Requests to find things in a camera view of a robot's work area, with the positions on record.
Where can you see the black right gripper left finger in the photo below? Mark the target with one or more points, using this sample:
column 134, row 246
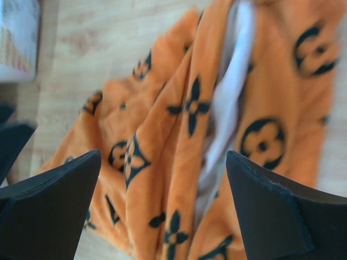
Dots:
column 42, row 217

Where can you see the orange monogram pillowcase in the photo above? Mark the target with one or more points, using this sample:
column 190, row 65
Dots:
column 255, row 77

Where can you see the white plastic bin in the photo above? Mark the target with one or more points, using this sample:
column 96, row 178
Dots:
column 20, row 21

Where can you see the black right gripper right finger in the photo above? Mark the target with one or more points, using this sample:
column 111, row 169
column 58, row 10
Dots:
column 282, row 219

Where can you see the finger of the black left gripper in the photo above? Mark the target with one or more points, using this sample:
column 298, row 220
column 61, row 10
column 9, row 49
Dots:
column 14, row 136

